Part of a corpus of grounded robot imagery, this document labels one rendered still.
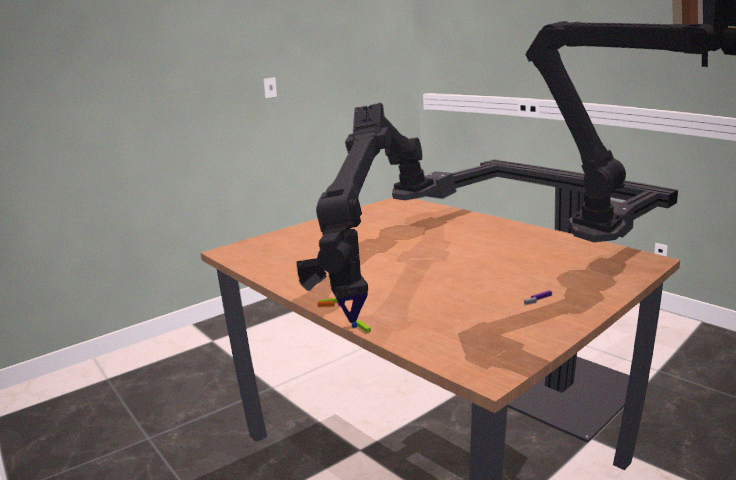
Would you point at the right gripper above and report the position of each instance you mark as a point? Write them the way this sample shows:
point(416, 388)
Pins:
point(357, 282)

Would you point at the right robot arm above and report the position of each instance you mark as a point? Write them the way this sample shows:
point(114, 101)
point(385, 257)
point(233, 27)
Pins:
point(337, 215)

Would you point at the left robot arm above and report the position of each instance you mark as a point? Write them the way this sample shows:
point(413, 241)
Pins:
point(602, 179)

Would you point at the purple rod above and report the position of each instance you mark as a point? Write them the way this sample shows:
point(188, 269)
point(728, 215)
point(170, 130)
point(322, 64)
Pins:
point(542, 295)

